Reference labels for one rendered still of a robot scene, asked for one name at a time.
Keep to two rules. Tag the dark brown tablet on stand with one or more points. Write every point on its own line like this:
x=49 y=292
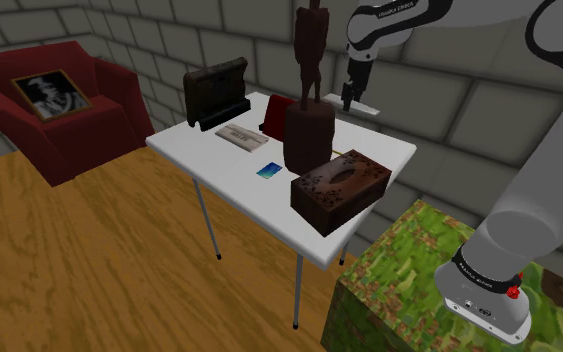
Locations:
x=212 y=90

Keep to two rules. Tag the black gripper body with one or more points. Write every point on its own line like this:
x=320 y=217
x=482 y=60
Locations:
x=360 y=73

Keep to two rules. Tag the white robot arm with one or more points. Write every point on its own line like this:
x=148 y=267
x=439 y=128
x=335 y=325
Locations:
x=544 y=195

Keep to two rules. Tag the dark brown figure statue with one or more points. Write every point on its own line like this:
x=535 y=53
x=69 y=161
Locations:
x=308 y=136

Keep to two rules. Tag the green patterned robot stand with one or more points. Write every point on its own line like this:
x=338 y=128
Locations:
x=398 y=273

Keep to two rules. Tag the brown carved tissue box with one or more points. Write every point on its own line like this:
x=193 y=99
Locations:
x=339 y=195

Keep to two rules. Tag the white table with grey legs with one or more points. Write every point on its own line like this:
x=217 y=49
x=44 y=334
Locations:
x=222 y=161

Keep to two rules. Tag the red armchair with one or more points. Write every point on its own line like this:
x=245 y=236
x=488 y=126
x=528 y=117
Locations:
x=76 y=141

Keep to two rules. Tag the blue card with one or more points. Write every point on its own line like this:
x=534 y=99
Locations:
x=269 y=170

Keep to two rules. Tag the pale grey remote control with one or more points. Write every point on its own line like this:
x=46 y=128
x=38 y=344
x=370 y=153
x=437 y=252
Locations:
x=242 y=137

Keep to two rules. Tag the pale grey flat slab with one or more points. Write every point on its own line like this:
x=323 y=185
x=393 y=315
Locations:
x=366 y=109

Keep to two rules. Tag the red box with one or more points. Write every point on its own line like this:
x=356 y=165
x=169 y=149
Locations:
x=276 y=117

